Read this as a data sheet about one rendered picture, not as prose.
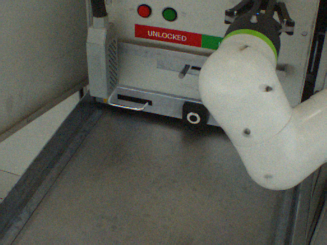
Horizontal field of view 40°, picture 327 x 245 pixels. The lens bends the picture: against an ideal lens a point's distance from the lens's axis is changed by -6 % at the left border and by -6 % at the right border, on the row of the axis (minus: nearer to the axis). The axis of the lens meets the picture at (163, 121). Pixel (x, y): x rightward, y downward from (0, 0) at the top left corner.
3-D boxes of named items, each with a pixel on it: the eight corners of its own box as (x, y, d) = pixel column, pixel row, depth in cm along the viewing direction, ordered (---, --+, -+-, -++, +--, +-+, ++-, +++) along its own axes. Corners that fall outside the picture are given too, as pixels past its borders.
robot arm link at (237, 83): (246, 56, 56) (172, 86, 62) (291, 136, 60) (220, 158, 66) (262, 12, 66) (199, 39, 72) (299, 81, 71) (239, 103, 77)
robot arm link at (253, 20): (281, 29, 67) (220, 19, 69) (271, 96, 74) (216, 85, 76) (285, 14, 71) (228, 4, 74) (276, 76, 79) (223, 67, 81)
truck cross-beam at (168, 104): (301, 143, 112) (306, 124, 108) (95, 101, 125) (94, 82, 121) (303, 131, 115) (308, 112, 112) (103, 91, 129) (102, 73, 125)
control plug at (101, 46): (108, 100, 110) (104, 32, 99) (89, 96, 111) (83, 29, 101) (121, 82, 116) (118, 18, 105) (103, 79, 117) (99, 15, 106)
